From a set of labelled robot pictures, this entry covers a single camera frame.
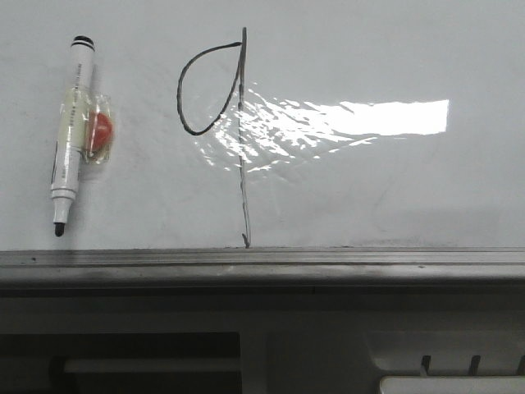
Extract red round magnet taped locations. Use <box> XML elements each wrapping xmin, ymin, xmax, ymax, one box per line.
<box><xmin>84</xmin><ymin>94</ymin><xmax>116</xmax><ymax>164</ymax></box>

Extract white black whiteboard marker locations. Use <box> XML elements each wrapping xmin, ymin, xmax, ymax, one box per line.
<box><xmin>50</xmin><ymin>35</ymin><xmax>95</xmax><ymax>237</ymax></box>

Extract white whiteboard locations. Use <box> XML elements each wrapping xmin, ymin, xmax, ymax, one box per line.
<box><xmin>1</xmin><ymin>1</ymin><xmax>524</xmax><ymax>250</ymax></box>

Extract drawn black number nine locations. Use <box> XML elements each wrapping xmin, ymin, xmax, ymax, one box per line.
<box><xmin>176</xmin><ymin>26</ymin><xmax>252</xmax><ymax>249</ymax></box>

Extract white plastic marker tray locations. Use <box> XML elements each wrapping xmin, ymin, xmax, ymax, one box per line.
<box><xmin>378</xmin><ymin>376</ymin><xmax>524</xmax><ymax>394</ymax></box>

